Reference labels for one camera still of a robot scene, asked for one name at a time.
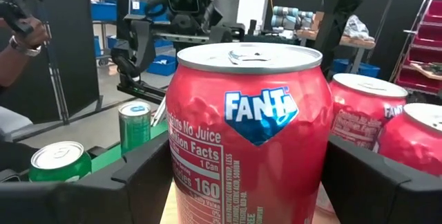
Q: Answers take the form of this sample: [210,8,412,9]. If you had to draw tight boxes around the clear plastic bag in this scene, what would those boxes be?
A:
[343,14,371,41]

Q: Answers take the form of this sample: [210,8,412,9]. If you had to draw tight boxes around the metal rack with red bins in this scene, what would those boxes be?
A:
[393,0,442,95]

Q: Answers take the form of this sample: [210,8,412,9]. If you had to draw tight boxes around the white metal bracket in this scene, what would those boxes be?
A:
[150,95,169,128]

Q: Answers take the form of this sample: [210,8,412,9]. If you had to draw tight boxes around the red Fanta can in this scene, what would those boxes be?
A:
[327,73,409,151]
[165,42,334,224]
[378,102,442,178]

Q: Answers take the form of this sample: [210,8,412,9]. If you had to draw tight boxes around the person's hand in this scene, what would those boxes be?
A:
[13,16,51,50]

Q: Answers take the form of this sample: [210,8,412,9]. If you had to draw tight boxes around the wooden workbench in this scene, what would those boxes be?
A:
[296,28,377,75]
[409,61,442,80]

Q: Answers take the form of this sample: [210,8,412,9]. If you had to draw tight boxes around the green Sprite can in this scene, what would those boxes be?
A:
[28,140,93,183]

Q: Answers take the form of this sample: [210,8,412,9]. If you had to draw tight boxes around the silver wristwatch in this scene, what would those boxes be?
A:
[8,35,42,58]

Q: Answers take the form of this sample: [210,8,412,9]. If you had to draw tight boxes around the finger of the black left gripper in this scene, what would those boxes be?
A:
[132,19,157,77]
[208,23,247,44]

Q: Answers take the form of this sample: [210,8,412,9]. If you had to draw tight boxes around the black partition panel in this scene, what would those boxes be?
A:
[34,0,101,121]

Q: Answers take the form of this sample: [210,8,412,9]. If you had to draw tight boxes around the blue storage bin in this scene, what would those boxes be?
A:
[90,1,118,23]
[333,58,381,79]
[146,55,177,77]

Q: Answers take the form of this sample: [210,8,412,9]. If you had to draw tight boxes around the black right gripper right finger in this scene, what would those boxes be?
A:
[321,134,442,224]

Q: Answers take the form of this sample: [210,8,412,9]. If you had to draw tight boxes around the slim green can blue tab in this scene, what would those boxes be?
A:
[118,101,152,156]

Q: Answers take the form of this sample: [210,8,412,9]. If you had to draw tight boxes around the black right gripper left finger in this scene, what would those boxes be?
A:
[0,131,174,224]

